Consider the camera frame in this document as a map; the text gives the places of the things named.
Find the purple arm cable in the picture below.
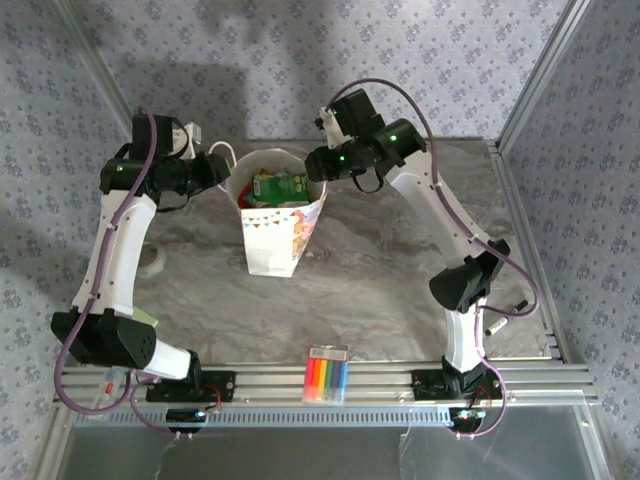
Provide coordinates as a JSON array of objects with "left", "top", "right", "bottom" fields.
[
  {"left": 327, "top": 79, "right": 541, "bottom": 440},
  {"left": 53, "top": 105, "right": 181, "bottom": 441}
]

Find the cartoon animal print paper bag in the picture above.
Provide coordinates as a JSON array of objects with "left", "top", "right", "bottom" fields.
[{"left": 207, "top": 141, "right": 329, "bottom": 277}]

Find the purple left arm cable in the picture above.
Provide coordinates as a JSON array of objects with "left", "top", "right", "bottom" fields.
[{"left": 53, "top": 105, "right": 181, "bottom": 441}]

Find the slotted grey cable duct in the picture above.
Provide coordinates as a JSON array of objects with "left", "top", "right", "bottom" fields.
[{"left": 74, "top": 405, "right": 454, "bottom": 427}]

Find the green sticky note pad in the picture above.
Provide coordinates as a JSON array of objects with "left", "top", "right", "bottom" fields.
[{"left": 132, "top": 307, "right": 159, "bottom": 330}]

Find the white marker pen black cap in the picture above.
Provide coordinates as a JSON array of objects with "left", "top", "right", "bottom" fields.
[{"left": 484, "top": 300, "right": 529, "bottom": 337}]

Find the green snack packet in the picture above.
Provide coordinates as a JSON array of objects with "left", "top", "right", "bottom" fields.
[{"left": 252, "top": 172, "right": 310, "bottom": 207}]

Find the rainbow marker pen pack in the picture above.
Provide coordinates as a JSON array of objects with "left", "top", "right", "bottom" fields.
[{"left": 302, "top": 344, "right": 350, "bottom": 405}]

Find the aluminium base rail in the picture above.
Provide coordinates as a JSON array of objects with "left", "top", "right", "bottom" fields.
[{"left": 53, "top": 362, "right": 599, "bottom": 407}]

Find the clear pen with red tip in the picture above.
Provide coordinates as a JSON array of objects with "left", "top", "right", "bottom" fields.
[{"left": 94, "top": 367, "right": 125, "bottom": 407}]

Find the aluminium frame post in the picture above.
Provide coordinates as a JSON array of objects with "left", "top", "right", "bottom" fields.
[
  {"left": 494, "top": 0, "right": 594, "bottom": 152},
  {"left": 49, "top": 0, "right": 152, "bottom": 152}
]

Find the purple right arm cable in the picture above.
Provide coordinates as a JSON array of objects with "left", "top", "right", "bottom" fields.
[{"left": 327, "top": 79, "right": 541, "bottom": 440}]

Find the clear tape roll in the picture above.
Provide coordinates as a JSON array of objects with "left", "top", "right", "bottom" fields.
[{"left": 139, "top": 243, "right": 168, "bottom": 278}]

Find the small controller circuit board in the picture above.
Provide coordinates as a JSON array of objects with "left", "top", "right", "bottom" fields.
[
  {"left": 448, "top": 405, "right": 489, "bottom": 432},
  {"left": 166, "top": 407, "right": 221, "bottom": 435}
]

